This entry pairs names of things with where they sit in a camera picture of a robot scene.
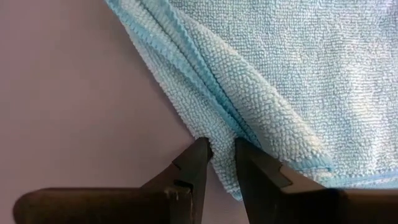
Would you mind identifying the light blue microfiber towel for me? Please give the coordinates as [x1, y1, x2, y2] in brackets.
[104, 0, 398, 202]

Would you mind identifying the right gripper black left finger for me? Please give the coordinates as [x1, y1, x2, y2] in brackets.
[12, 136, 214, 224]

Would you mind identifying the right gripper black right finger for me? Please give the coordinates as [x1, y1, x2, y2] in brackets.
[234, 138, 398, 224]

